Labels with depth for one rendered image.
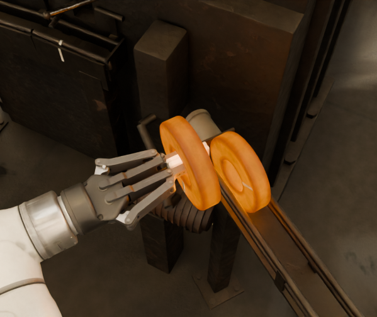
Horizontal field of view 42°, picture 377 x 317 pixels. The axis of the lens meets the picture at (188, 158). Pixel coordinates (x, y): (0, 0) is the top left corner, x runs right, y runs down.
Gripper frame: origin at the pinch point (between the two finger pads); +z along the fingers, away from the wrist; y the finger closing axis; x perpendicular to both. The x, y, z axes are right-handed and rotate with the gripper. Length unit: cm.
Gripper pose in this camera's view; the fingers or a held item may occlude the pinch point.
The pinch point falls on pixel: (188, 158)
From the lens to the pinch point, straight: 78.0
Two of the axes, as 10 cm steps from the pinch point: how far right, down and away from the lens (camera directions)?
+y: 4.7, 7.5, -4.6
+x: -0.4, -5.1, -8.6
